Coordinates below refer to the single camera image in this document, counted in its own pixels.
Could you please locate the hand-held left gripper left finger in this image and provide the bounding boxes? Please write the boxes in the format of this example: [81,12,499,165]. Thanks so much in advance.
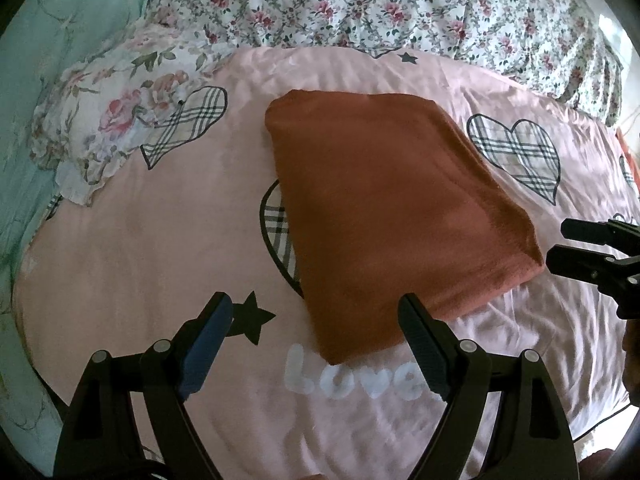
[54,292,236,480]

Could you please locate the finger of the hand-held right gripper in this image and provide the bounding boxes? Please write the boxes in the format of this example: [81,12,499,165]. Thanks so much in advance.
[560,216,640,249]
[545,244,640,292]

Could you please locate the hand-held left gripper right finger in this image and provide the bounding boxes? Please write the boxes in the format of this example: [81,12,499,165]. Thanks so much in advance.
[398,293,582,480]

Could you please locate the rust brown garment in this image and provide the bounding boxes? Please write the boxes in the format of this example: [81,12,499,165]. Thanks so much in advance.
[264,88,546,367]

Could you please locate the orange cloth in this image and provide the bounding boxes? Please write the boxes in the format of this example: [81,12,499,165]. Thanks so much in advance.
[616,127,640,196]

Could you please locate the pink heart print blanket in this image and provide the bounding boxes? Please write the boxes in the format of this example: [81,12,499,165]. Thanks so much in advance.
[12,45,640,480]

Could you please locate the large floral ruffled pillow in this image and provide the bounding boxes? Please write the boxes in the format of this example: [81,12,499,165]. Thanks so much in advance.
[27,22,238,207]

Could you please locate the small floral print quilt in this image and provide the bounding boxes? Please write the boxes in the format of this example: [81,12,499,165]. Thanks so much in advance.
[147,0,626,126]

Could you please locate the teal floral bed sheet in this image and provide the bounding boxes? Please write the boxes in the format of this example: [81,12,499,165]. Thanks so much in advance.
[0,0,168,466]

